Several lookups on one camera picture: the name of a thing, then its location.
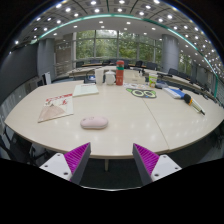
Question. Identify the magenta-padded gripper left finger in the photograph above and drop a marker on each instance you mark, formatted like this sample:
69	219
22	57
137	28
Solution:
55	165

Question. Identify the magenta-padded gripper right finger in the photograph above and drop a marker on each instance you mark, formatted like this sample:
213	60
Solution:
165	166

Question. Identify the pink computer mouse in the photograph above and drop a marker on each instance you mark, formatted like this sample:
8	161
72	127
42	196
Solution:
94	122

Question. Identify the cat-shaped black green mouse pad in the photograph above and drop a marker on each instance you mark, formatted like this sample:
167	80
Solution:
141	93

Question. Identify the red white fan-print magazine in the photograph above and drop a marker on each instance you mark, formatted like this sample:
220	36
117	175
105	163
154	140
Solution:
56	107

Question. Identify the blue and white book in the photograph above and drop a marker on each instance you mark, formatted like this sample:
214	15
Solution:
174	92

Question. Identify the white booklet with red heading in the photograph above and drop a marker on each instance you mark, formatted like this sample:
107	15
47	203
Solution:
85	90

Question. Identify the black console with gooseneck microphone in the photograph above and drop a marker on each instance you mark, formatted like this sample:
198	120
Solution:
161	85

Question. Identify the green printed cup with straw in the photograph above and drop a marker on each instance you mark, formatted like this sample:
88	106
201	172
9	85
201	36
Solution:
153	81

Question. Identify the colourful sticker sheet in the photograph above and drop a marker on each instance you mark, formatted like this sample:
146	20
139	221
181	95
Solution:
133	86

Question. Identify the cream divided box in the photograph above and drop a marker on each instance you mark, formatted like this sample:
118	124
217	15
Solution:
133	76

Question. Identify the dark office chairs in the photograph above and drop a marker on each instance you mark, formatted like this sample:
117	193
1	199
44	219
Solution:
172	71

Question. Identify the long curved conference desk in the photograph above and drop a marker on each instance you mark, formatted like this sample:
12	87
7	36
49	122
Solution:
83	70

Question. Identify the red bottle with green band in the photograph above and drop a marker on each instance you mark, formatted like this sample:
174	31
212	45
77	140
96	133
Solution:
120	75

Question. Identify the white lidded mug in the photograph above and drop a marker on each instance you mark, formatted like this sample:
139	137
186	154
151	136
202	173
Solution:
110	78

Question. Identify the ceiling lights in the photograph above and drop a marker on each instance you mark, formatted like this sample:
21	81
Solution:
94	10

